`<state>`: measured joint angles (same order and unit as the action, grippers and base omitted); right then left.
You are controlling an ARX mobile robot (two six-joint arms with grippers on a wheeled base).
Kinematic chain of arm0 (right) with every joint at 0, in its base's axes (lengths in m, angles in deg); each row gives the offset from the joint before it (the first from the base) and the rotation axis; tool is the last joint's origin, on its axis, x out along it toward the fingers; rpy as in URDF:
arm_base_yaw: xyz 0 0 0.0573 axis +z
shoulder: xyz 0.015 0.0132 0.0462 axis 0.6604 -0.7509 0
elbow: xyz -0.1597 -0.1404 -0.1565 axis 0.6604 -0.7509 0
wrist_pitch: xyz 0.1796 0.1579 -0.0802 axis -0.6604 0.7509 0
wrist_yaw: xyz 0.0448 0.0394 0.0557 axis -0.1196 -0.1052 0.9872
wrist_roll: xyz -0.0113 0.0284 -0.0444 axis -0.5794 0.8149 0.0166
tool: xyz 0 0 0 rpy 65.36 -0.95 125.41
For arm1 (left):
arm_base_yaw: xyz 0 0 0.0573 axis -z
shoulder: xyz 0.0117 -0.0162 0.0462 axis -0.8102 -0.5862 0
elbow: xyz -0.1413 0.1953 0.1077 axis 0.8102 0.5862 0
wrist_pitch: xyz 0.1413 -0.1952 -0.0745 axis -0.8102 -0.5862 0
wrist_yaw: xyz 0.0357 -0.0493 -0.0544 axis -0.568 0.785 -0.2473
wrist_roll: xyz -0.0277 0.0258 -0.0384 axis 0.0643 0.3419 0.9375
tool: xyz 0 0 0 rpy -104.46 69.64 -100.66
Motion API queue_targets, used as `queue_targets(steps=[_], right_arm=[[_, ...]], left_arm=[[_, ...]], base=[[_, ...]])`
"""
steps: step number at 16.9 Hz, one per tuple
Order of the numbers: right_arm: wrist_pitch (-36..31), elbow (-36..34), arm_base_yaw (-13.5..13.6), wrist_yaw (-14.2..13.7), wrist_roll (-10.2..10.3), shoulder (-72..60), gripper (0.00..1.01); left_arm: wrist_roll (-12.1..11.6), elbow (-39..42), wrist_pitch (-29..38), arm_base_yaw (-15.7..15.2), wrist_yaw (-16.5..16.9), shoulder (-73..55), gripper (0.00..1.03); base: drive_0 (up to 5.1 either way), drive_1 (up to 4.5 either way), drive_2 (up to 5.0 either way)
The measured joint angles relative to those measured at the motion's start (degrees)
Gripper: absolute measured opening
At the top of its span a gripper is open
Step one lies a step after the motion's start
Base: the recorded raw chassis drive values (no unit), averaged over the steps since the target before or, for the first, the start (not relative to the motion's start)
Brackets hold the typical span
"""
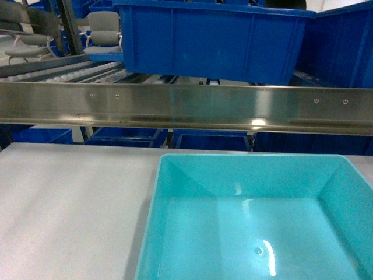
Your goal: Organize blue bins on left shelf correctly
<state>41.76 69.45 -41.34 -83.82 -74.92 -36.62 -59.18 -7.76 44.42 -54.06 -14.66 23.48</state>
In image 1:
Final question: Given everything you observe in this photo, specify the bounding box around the large blue plastic bin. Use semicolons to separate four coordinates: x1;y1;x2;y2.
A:
114;1;316;85

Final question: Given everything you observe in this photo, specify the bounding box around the blue bin at right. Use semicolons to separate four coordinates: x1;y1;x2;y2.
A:
296;1;372;88

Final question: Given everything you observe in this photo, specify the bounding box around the roller conveyor shelf track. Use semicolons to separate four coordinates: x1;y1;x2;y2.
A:
0;54;178;85

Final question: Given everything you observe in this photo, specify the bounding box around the grey office chair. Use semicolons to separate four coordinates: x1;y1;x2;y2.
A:
84;11;122;54

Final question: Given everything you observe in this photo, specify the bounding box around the turquoise plastic bin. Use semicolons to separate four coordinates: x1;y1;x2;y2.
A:
135;154;372;279

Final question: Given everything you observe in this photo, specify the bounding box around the blue bin under shelf centre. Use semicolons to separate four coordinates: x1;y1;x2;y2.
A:
173;129;252;152

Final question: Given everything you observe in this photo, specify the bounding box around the blue bin under shelf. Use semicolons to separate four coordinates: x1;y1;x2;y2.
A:
173;129;252;152
84;127;168;148

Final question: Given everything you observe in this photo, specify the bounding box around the stainless steel shelf rail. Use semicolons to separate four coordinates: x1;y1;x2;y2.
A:
1;82;372;136

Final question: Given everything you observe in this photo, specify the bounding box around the grey chair at left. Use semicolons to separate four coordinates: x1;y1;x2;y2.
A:
5;34;57;65

